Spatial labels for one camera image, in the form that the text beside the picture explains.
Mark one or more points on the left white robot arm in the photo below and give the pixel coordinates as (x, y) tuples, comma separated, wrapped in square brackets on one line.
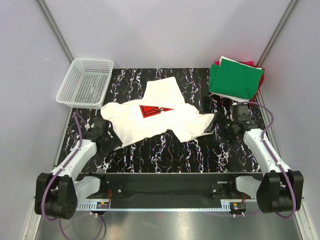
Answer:
[(58, 193)]

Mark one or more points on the green folded t shirt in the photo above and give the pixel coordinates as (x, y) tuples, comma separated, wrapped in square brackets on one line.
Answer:
[(235, 80)]

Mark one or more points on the left aluminium corner post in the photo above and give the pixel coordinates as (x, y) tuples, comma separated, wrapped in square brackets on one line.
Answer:
[(45, 10)]

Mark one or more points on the white plastic mesh basket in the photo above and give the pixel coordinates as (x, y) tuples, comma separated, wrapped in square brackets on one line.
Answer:
[(86, 82)]

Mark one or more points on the white folded t shirt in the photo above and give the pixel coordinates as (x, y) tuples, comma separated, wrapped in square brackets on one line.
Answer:
[(240, 100)]

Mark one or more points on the right aluminium corner post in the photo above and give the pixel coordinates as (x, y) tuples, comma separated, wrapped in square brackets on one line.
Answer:
[(278, 29)]

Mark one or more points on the aluminium corner post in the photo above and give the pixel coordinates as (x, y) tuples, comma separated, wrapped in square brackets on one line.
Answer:
[(45, 10), (278, 29)]

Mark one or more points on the white t shirt red print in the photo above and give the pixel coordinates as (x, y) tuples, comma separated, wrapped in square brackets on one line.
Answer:
[(162, 108)]

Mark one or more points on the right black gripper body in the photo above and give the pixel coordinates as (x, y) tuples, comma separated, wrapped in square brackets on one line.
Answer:
[(227, 132)]

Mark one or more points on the white slotted cable duct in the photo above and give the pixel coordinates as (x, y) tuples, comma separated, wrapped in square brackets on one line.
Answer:
[(99, 206)]

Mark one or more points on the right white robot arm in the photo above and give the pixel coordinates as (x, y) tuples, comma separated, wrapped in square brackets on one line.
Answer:
[(280, 190)]

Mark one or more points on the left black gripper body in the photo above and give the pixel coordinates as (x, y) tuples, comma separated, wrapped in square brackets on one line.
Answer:
[(103, 149)]

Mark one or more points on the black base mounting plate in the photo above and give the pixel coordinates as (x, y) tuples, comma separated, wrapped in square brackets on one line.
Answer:
[(179, 189)]

